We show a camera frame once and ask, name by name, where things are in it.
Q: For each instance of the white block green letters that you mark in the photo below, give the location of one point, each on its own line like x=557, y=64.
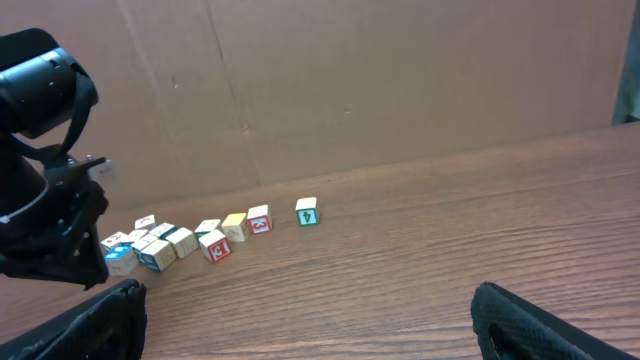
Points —
x=207, y=226

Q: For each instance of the white block behind blue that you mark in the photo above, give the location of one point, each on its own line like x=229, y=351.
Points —
x=135, y=235

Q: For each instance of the white block teal far right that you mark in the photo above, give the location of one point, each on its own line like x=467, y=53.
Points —
x=306, y=211

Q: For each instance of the white block red bottom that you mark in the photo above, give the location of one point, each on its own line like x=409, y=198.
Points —
x=259, y=219

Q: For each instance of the yellow block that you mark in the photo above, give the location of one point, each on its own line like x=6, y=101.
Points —
x=235, y=227

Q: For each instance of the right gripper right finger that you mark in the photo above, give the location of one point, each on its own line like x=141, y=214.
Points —
x=510, y=328

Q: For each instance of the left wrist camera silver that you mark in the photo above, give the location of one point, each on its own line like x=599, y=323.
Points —
x=103, y=174

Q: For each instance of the white block red side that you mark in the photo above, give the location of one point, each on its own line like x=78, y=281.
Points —
x=215, y=246

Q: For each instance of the white block butterfly picture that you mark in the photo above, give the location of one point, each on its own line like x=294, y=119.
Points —
x=158, y=255

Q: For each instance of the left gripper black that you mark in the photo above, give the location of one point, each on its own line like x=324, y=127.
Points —
x=49, y=202

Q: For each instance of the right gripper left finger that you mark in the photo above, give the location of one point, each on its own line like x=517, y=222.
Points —
x=110, y=325

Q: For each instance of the block with red picture top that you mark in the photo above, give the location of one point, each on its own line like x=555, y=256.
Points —
x=145, y=223

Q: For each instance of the white block teal side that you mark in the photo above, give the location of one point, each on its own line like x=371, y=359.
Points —
x=139, y=245

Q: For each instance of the white block tilted centre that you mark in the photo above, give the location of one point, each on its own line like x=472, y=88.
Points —
x=183, y=241

